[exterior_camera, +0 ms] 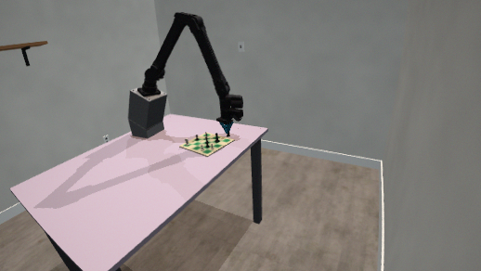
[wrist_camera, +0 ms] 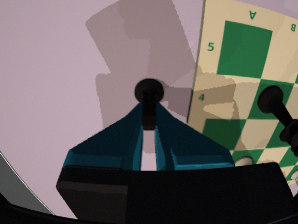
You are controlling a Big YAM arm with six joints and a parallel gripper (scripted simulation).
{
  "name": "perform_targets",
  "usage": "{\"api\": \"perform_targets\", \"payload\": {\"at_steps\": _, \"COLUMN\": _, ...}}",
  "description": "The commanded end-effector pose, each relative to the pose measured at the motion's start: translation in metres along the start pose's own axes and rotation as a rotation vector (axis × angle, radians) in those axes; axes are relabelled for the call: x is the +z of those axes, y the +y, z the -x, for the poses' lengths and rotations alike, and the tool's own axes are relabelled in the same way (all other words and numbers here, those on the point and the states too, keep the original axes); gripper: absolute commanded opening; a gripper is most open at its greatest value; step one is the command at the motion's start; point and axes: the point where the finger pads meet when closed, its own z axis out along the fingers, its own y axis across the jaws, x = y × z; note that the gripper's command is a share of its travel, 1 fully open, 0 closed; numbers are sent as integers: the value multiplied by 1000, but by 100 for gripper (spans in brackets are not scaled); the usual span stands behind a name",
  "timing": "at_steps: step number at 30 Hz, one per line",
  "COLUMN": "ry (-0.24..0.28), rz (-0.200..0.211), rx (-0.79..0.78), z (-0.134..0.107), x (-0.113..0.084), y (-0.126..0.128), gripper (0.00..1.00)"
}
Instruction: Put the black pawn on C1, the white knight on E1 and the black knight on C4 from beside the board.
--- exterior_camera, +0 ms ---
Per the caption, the green and cream chessboard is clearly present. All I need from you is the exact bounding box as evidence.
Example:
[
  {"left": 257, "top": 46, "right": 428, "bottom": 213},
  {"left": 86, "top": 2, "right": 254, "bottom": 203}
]
[{"left": 179, "top": 132, "right": 235, "bottom": 157}]

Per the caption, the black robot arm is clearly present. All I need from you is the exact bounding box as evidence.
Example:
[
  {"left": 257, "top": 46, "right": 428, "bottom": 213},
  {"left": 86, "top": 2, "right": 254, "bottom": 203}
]
[{"left": 137, "top": 12, "right": 243, "bottom": 122}]

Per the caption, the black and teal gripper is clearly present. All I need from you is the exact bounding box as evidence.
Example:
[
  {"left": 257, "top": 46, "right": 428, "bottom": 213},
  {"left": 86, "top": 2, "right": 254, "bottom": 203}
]
[{"left": 216, "top": 108, "right": 234, "bottom": 134}]

